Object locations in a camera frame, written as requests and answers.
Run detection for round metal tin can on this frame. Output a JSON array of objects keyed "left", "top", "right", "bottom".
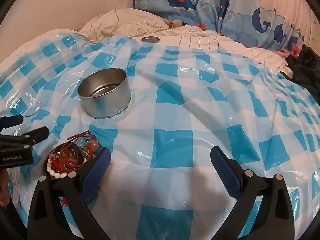
[{"left": 77, "top": 68, "right": 132, "bottom": 119}]

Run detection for beige and brown tube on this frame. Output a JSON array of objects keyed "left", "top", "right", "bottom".
[{"left": 163, "top": 19, "right": 187, "bottom": 29}]

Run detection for red cord bracelet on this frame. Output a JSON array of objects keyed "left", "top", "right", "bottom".
[{"left": 54, "top": 130, "right": 98, "bottom": 172}]

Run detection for pink patterned garment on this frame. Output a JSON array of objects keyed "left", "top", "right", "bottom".
[{"left": 271, "top": 44, "right": 303, "bottom": 58}]

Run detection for white cable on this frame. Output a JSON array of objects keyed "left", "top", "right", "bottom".
[{"left": 82, "top": 0, "right": 131, "bottom": 43}]

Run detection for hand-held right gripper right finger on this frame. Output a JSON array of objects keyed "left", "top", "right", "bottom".
[{"left": 210, "top": 145, "right": 295, "bottom": 240}]

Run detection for dark clothes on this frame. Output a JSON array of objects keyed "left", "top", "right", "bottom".
[{"left": 279, "top": 44, "right": 320, "bottom": 98}]

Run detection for white bead bracelet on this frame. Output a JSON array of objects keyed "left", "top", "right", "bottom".
[{"left": 46, "top": 158, "right": 87, "bottom": 180}]

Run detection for blue checkered plastic sheet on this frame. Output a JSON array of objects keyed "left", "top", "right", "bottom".
[{"left": 0, "top": 29, "right": 320, "bottom": 240}]

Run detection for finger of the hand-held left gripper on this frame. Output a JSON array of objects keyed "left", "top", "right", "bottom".
[
  {"left": 0, "top": 116, "right": 25, "bottom": 131},
  {"left": 0, "top": 126, "right": 50, "bottom": 147}
]

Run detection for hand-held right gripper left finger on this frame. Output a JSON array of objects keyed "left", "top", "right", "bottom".
[{"left": 27, "top": 146, "right": 112, "bottom": 240}]

